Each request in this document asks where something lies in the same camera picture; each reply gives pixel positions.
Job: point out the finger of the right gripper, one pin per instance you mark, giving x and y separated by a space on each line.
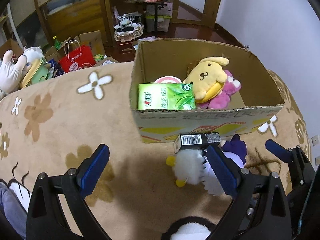
297 161

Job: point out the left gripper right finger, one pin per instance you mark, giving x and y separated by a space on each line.
259 210

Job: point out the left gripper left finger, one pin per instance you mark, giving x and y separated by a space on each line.
46 219

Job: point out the purple white plush doll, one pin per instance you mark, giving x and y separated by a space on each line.
214 166

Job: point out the black barcode box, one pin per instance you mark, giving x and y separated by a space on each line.
196 141

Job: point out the yellow dog plush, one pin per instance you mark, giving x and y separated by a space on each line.
207 78

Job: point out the pink swirl roll plush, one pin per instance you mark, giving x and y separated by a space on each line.
168 80

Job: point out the green tissue pack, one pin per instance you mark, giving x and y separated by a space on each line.
166 96

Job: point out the person leg grey trousers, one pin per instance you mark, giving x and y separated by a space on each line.
13 210

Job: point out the black white plush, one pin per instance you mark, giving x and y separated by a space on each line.
191 227

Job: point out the beige flower blanket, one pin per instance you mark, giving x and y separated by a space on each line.
53 126

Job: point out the open cardboard box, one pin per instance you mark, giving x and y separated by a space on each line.
256 101

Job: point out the green yellow plush toy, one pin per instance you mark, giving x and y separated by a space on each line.
36 74

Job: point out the white pink bunny plush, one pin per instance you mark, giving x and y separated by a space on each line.
11 73

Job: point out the red paper shopping bag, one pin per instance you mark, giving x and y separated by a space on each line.
76 57

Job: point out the green plastic bottle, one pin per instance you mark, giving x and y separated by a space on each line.
57 43

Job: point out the brown cardboard box on floor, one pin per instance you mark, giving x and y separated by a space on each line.
10 44

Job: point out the clear plastic storage bin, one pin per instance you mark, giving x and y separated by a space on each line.
164 16

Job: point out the basket of plush toys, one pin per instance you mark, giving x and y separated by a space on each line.
128 26

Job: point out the wooden wardrobe cabinet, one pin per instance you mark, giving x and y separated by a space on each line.
36 22

